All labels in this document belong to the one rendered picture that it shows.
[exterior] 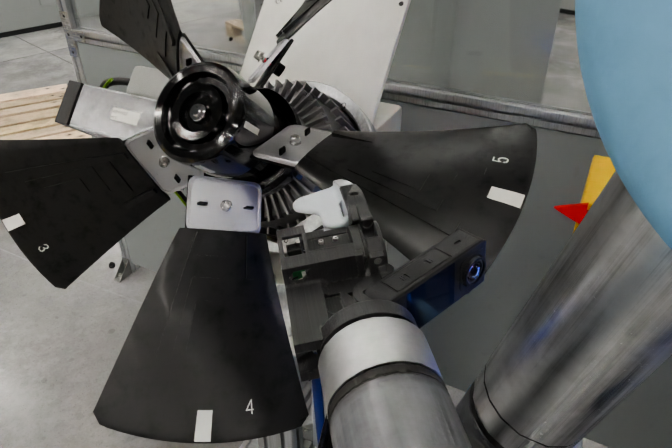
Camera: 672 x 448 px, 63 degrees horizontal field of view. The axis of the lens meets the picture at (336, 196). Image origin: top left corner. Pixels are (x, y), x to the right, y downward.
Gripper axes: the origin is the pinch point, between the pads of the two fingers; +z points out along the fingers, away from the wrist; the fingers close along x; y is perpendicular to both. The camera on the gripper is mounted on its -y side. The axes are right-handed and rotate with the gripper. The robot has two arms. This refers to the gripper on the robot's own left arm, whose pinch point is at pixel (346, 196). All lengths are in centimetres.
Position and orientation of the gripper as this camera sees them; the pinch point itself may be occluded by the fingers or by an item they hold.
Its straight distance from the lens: 54.2
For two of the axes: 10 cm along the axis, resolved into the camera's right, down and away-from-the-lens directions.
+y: -9.8, 1.8, -0.9
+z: -1.7, -5.1, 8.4
